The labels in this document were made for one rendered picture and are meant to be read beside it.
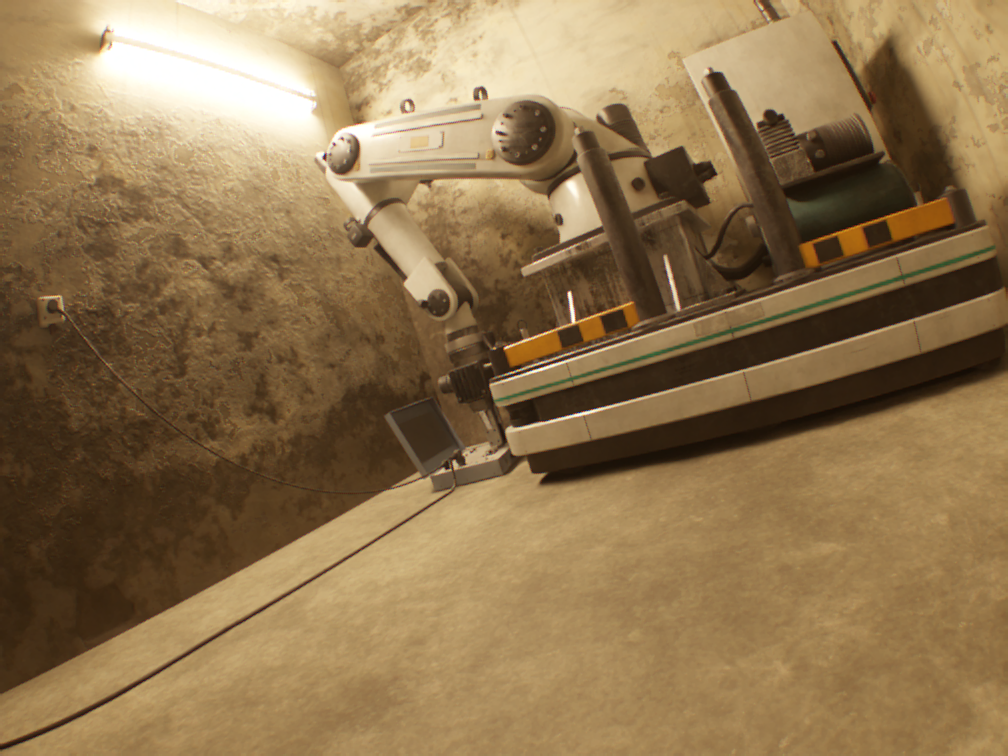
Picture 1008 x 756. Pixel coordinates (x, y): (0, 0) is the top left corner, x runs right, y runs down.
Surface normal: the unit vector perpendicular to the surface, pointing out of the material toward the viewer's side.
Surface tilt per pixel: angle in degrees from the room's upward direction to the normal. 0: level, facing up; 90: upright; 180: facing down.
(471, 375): 90
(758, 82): 90
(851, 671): 0
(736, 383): 90
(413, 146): 90
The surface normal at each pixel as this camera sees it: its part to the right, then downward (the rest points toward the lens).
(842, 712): -0.32, -0.95
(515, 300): -0.41, 0.15
